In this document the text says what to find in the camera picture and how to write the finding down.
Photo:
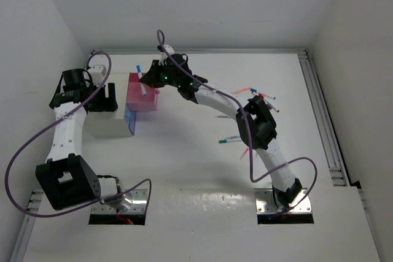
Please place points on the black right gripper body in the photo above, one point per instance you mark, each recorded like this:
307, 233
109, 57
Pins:
166, 79

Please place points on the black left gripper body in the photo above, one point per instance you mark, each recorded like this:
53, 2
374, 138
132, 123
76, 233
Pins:
99, 103

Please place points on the pink drawer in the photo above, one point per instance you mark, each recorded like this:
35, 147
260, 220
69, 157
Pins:
139, 97

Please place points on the blue transparent drawer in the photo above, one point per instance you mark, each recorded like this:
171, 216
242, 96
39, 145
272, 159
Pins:
130, 118

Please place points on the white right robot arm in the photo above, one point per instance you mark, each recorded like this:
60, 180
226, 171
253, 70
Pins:
256, 125

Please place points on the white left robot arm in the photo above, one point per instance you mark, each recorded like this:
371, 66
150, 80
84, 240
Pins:
79, 101

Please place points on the white drawer cabinet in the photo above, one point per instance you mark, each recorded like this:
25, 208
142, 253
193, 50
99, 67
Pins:
111, 124

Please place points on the orange gel pen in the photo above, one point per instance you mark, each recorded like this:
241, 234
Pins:
241, 90

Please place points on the red capped marker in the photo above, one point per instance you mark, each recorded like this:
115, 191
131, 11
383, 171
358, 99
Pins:
267, 96

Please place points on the purple capped marker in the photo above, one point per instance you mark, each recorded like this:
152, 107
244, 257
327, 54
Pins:
271, 107

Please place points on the pink gel pen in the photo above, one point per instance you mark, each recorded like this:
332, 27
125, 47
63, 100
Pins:
244, 153

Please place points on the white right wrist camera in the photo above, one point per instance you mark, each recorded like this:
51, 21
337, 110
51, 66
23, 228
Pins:
165, 52

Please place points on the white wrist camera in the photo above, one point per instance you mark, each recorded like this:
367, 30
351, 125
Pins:
98, 73
165, 52

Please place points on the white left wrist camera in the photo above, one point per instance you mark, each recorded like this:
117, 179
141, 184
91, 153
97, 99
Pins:
98, 73

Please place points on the aluminium frame rail back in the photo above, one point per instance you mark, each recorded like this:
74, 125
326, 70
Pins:
128, 51

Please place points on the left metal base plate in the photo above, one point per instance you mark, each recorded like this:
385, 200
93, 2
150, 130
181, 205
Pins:
133, 203

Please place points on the aluminium frame rail right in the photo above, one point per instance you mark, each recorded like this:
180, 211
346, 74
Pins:
335, 162

